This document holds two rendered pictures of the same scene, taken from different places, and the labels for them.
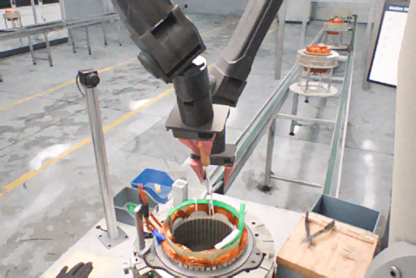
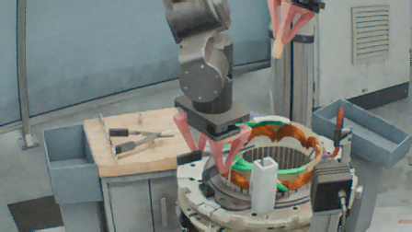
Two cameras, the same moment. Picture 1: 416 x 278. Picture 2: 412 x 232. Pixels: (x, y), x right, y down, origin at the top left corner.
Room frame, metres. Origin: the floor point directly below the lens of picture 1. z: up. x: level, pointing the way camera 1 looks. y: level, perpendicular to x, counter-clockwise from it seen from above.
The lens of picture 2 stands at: (1.55, 0.67, 1.81)
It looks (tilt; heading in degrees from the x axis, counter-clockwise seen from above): 28 degrees down; 220
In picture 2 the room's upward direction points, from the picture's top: straight up
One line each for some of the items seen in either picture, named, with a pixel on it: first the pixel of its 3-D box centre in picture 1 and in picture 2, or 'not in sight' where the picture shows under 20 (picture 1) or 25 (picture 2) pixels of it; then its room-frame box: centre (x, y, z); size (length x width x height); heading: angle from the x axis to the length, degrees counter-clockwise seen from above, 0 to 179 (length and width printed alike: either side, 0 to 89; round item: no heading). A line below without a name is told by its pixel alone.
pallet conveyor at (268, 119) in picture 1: (331, 64); not in sight; (5.30, -1.93, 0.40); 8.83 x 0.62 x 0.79; 158
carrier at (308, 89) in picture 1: (315, 71); not in sight; (2.72, -0.87, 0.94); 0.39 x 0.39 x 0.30
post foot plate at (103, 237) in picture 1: (113, 236); not in sight; (0.97, 0.34, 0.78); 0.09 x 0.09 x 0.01; 43
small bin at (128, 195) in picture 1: (133, 206); not in sight; (1.10, 0.29, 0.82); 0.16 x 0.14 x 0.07; 67
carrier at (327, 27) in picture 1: (333, 34); not in sight; (4.68, -1.68, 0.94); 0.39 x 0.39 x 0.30
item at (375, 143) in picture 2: not in sight; (358, 179); (0.29, 0.04, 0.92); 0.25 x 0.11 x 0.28; 84
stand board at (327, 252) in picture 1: (328, 249); (137, 142); (0.62, -0.29, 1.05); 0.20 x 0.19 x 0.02; 147
